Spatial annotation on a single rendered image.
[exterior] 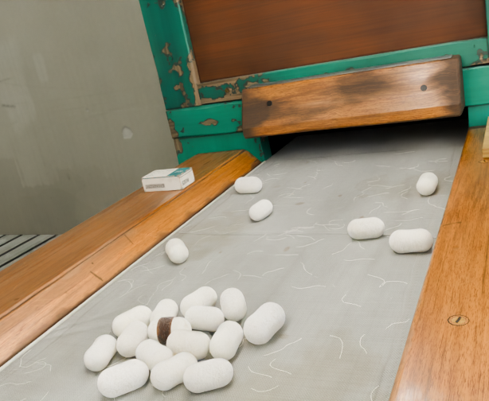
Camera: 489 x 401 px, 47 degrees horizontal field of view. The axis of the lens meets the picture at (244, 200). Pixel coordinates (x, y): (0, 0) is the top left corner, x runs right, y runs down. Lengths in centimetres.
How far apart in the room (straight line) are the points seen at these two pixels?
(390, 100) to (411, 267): 33
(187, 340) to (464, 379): 18
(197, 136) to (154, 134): 107
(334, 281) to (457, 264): 10
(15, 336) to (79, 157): 178
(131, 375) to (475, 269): 24
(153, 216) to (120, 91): 140
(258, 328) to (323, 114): 44
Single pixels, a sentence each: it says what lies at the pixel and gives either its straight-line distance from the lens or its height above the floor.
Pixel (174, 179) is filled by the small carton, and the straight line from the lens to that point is 74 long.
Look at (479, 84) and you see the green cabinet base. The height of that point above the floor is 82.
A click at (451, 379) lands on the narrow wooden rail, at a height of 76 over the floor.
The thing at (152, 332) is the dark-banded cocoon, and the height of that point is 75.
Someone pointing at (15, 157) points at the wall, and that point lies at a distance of 252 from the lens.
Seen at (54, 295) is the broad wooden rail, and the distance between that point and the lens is 54.
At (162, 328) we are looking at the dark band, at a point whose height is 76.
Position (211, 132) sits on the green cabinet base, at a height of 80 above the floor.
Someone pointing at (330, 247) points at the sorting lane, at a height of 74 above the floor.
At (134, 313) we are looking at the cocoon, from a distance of 46.
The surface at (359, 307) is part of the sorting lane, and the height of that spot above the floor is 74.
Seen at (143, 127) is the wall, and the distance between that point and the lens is 202.
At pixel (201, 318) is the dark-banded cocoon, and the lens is 43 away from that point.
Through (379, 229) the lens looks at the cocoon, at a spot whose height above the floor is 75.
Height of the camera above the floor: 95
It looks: 17 degrees down
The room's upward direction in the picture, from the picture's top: 12 degrees counter-clockwise
